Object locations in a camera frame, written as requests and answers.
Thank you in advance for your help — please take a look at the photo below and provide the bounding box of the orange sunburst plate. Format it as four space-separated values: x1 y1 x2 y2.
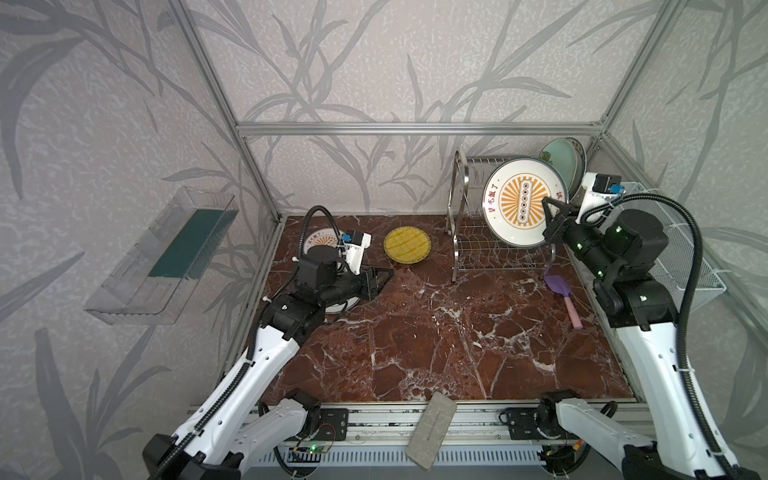
303 228 339 254
481 157 568 248

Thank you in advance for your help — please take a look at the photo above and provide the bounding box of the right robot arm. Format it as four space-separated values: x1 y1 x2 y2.
531 193 759 479

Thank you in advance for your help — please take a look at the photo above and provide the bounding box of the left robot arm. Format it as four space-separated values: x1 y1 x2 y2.
142 205 394 479

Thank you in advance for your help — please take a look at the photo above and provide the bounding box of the white wire basket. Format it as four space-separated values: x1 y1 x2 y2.
608 200 727 311

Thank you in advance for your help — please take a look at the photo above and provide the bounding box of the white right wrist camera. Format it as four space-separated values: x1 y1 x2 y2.
576 172 624 224

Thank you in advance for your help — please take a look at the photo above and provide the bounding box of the yellow green woven plate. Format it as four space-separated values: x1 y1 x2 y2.
383 226 432 265

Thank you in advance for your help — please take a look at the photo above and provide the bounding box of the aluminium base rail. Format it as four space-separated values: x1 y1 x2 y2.
215 400 661 469

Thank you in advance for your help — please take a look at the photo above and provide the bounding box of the clear plastic wall shelf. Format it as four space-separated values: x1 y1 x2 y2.
84 187 239 326

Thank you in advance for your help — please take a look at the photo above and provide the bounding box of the steel dish rack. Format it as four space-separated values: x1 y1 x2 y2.
446 149 556 278

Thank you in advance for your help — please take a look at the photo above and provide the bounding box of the light green flower plate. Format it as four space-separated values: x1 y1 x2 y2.
539 137 575 195

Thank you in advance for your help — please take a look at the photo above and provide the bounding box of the white plate with green rim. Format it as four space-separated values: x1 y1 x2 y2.
320 287 360 315

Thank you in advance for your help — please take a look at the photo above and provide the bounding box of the dark green rimmed white plate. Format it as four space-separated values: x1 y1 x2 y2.
567 137 587 198

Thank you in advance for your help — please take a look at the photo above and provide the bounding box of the grey sponge block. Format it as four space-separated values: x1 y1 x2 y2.
406 392 457 471

